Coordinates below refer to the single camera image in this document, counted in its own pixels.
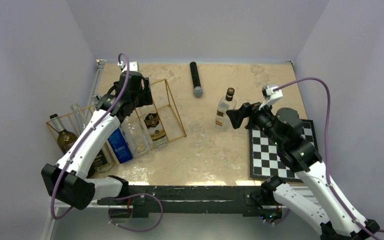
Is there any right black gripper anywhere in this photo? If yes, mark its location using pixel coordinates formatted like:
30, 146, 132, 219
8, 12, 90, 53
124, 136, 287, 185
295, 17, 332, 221
225, 97, 283, 147

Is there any clear square bottle gold label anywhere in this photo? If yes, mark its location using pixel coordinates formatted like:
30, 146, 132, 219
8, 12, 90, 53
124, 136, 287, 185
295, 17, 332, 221
215, 87, 237, 131

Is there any clear bottle round emblem label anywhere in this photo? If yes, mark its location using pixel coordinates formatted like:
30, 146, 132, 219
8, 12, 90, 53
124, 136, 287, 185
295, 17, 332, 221
138, 104, 169, 148

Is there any clear round glass bottle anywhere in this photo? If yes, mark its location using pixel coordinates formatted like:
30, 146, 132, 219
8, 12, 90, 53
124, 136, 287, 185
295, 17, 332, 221
121, 116, 151, 158

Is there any blue square bottle silver cap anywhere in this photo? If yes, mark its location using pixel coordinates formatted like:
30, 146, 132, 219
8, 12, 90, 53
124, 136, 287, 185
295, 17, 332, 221
108, 127, 133, 164

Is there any clear bottle dark label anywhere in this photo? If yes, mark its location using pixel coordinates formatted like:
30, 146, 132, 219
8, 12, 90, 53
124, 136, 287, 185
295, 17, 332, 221
70, 103, 112, 179

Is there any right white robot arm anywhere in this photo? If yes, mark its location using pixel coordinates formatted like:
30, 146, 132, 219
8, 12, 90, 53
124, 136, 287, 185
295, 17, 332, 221
226, 102, 380, 240

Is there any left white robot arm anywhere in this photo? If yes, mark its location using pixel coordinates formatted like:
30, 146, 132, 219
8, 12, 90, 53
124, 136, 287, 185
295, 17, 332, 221
41, 70, 153, 210

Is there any green wine bottle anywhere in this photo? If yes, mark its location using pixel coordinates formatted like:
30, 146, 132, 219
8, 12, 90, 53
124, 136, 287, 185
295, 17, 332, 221
49, 114, 78, 154

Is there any black handheld microphone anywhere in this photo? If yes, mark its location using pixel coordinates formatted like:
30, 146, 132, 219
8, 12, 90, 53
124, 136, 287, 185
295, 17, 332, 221
189, 61, 204, 98

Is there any black white chessboard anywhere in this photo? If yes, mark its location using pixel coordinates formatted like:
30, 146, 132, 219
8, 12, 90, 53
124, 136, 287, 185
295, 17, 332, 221
248, 126, 302, 183

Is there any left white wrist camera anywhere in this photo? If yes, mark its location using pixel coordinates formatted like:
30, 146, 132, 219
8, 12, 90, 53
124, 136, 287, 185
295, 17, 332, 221
117, 61, 139, 73

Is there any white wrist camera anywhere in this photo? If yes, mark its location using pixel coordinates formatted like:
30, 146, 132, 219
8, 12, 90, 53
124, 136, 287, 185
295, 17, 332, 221
258, 84, 283, 110
117, 61, 139, 73

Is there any gold wire wine rack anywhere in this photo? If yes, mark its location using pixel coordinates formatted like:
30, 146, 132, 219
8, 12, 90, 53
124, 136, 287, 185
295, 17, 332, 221
45, 78, 188, 164

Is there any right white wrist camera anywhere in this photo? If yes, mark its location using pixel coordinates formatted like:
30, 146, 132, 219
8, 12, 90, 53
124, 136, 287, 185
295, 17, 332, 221
258, 84, 283, 110

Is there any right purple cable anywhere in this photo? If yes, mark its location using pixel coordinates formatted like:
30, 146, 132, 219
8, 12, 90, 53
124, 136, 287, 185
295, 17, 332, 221
273, 77, 384, 240

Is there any purple cable loop under table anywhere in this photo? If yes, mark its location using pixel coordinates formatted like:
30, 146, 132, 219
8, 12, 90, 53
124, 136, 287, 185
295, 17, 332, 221
108, 192, 164, 233

